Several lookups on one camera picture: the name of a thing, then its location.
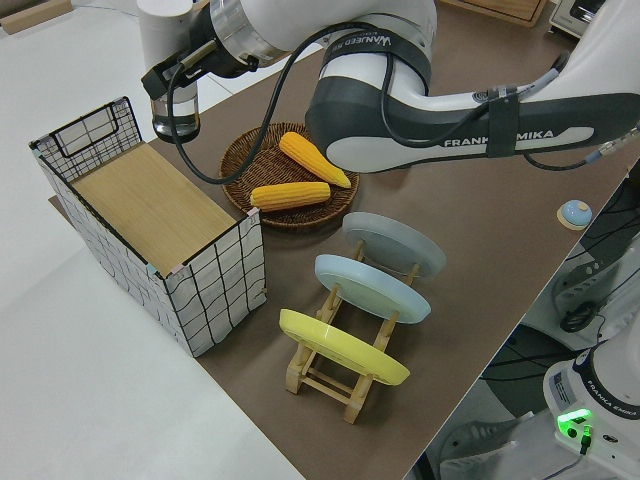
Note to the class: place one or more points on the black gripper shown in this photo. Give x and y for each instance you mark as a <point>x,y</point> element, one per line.
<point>220,55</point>

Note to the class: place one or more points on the white cup with clear base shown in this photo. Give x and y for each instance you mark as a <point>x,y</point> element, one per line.
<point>162,30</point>

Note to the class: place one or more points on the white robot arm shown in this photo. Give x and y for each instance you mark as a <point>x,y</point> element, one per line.
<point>440,110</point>

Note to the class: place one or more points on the round brown wicker basket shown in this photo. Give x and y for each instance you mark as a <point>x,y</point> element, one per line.
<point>250,165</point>

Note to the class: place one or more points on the long wooden block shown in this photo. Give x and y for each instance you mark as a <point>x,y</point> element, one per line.
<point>35,16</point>

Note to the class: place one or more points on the yellow corn cob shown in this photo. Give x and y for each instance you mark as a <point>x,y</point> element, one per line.
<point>310,155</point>
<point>290,196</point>

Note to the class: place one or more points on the grey plate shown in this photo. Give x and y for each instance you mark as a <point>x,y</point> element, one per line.
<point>395,242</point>

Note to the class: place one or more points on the light blue plate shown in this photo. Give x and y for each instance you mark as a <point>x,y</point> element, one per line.
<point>370,285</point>

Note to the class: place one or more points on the yellow plate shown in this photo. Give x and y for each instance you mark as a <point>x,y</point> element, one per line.
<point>340,345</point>

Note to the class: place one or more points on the brown table mat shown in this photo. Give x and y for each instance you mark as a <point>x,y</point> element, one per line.
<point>450,250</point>

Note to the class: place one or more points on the wooden cabinet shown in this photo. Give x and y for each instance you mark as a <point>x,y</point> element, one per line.
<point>500,10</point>

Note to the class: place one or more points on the wooden plate rack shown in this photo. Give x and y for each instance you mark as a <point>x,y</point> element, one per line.
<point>325,387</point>

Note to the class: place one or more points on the white toaster oven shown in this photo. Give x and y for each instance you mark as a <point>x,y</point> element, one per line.
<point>575,15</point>

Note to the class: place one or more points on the small blue dome bell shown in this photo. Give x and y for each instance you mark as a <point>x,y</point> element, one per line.
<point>575,214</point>

